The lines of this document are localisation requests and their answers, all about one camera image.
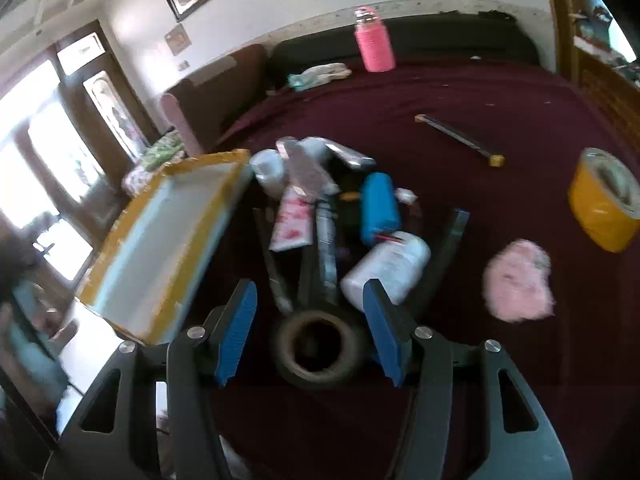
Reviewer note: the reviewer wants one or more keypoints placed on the white foam box yellow tape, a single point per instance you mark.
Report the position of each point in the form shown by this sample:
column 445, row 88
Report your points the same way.
column 150, row 240

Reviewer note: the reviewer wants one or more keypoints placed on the pink bottle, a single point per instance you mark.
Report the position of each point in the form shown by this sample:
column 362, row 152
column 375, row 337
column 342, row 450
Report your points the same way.
column 375, row 45

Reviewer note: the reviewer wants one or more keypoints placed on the black sofa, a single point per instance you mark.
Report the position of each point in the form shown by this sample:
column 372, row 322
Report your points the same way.
column 440, row 35

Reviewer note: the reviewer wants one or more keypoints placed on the brown tape roll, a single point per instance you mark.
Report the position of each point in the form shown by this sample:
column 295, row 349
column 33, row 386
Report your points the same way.
column 282, row 350

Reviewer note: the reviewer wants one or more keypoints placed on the patterned blanket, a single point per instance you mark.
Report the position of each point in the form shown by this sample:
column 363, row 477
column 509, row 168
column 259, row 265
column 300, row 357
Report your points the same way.
column 137, row 177

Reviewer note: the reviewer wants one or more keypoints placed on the white work gloves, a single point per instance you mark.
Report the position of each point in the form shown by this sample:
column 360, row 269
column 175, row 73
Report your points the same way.
column 320, row 75

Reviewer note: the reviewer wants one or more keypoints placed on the pink white packet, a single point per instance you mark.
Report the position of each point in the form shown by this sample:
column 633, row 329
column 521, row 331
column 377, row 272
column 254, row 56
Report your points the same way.
column 290, row 220

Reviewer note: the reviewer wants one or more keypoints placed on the teal cloth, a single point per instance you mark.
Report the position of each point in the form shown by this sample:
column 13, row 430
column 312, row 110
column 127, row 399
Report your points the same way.
column 30, row 355

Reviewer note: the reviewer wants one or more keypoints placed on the yellow tape roll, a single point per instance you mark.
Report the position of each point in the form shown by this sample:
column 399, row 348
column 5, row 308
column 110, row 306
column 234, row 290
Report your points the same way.
column 595, row 210

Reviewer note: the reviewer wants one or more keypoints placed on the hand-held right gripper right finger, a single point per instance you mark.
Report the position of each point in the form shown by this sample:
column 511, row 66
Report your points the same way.
column 382, row 330

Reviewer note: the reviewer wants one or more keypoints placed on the black stick gold ends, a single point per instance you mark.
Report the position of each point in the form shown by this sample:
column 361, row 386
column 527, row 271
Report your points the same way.
column 457, row 135

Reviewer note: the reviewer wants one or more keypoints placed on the small wall picture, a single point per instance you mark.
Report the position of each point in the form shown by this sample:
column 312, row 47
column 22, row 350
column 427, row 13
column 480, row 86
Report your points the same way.
column 176, row 40

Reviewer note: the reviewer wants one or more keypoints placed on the dark grey flat bar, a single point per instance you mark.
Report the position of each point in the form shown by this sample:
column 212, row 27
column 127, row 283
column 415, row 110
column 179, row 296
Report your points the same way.
column 450, row 250

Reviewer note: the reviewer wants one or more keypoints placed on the wooden door glass panels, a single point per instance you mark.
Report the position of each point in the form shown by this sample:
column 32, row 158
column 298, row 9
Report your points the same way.
column 75, row 110

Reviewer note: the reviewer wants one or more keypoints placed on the pink fluffy pouch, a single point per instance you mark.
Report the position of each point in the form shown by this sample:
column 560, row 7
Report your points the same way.
column 517, row 280

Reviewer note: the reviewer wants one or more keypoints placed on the maroon cloth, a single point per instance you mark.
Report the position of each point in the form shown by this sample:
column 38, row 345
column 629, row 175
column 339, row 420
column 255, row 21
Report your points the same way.
column 500, row 110

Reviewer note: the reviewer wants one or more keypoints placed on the grey flat strip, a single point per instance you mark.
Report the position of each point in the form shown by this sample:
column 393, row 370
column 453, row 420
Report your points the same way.
column 305, row 170

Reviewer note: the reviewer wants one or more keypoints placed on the large white plastic bottle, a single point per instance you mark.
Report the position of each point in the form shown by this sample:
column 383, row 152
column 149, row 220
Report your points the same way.
column 385, row 270

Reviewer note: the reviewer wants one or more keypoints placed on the white mug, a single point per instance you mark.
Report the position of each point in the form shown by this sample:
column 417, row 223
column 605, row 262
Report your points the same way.
column 267, row 172

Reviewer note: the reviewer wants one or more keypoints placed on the wooden cabinet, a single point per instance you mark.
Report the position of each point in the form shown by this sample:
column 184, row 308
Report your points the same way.
column 605, row 90

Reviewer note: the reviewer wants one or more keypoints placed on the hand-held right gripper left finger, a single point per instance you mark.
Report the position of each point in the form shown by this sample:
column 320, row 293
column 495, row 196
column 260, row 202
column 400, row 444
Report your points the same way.
column 237, row 330

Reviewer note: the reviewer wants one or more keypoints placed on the brown armchair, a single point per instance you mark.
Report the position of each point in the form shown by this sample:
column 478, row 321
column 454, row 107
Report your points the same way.
column 215, row 105

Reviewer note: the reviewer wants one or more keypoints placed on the blue cylindrical can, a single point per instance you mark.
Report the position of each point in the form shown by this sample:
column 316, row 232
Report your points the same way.
column 380, row 205

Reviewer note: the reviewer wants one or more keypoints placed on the green cloth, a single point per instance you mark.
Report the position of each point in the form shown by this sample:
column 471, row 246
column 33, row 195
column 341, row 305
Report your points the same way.
column 162, row 150

